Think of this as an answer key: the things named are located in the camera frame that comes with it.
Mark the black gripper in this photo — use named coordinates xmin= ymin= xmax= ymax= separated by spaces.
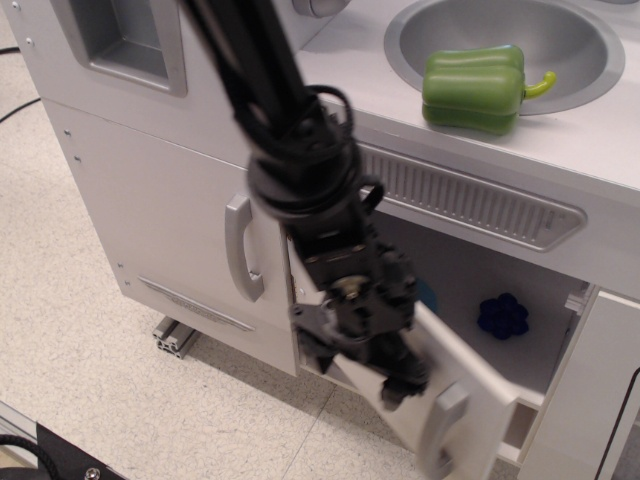
xmin=289 ymin=298 xmax=429 ymax=412

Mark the white cabinet door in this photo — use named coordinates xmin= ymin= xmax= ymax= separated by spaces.
xmin=518 ymin=290 xmax=639 ymax=479
xmin=284 ymin=234 xmax=524 ymax=480

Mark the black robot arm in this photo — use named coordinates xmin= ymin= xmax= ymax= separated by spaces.
xmin=184 ymin=1 xmax=429 ymax=411

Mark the white toy sink cabinet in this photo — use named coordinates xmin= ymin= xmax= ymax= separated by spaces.
xmin=296 ymin=1 xmax=639 ymax=479

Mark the white toy fridge cabinet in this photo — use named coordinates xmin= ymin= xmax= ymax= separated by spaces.
xmin=2 ymin=1 xmax=299 ymax=374

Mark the light blue toy plate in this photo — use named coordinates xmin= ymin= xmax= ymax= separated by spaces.
xmin=416 ymin=279 xmax=438 ymax=314

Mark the blue toy grape bunch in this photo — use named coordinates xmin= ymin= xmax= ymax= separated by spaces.
xmin=477 ymin=293 xmax=529 ymax=340

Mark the aluminium extrusion bar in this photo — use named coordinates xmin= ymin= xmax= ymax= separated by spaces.
xmin=152 ymin=316 xmax=200 ymax=359

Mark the grey vent grille panel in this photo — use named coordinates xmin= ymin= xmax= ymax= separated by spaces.
xmin=360 ymin=144 xmax=587 ymax=252

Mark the green toy bell pepper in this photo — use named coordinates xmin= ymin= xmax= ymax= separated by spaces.
xmin=422 ymin=45 xmax=557 ymax=135

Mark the grey round knob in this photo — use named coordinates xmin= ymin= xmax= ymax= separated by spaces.
xmin=292 ymin=0 xmax=350 ymax=19

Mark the silver round sink bowl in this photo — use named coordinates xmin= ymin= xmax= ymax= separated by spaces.
xmin=384 ymin=1 xmax=625 ymax=115

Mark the grey recessed dispenser panel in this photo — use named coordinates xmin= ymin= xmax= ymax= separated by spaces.
xmin=51 ymin=0 xmax=187 ymax=97

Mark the grey cabinet door handle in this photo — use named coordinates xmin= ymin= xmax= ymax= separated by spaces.
xmin=416 ymin=383 xmax=469 ymax=479

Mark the grey fridge door handle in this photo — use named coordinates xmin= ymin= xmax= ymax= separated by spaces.
xmin=224 ymin=194 xmax=264 ymax=303

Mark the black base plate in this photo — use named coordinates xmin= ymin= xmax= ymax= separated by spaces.
xmin=0 ymin=422 xmax=132 ymax=480

